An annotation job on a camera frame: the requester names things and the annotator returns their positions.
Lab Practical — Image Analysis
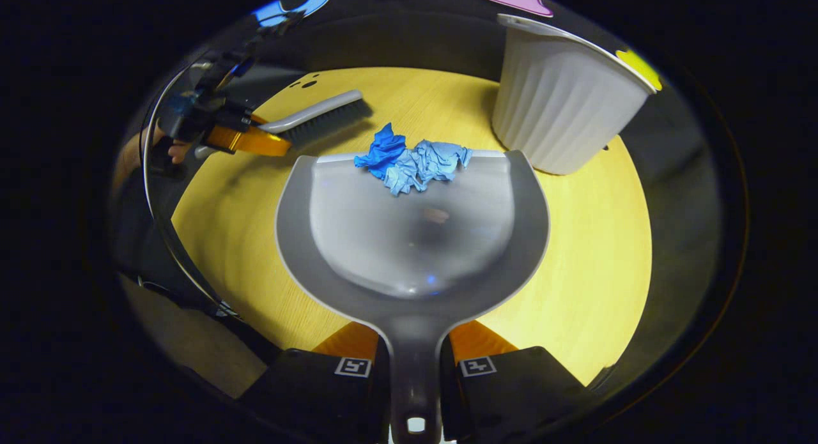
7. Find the white ribbed garbage bin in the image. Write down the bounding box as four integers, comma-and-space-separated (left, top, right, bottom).
491, 13, 658, 176

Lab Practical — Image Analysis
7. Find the thin grey cable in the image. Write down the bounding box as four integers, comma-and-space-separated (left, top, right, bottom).
142, 61, 242, 320

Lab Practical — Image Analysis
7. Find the light blue paper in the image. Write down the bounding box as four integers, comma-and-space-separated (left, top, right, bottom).
383, 139, 474, 197

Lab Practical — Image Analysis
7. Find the grey dustpan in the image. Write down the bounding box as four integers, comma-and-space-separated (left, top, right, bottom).
275, 149, 552, 444

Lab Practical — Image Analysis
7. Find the small grey broom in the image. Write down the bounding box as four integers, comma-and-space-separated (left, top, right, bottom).
194, 89, 374, 160

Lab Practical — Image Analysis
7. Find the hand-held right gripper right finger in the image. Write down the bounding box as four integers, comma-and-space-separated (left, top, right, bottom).
440, 320, 592, 441

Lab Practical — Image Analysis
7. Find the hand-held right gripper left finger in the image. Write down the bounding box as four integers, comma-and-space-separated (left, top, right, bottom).
240, 321, 390, 444

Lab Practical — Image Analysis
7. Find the dark blue paper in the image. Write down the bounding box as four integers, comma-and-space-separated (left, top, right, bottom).
354, 123, 408, 180

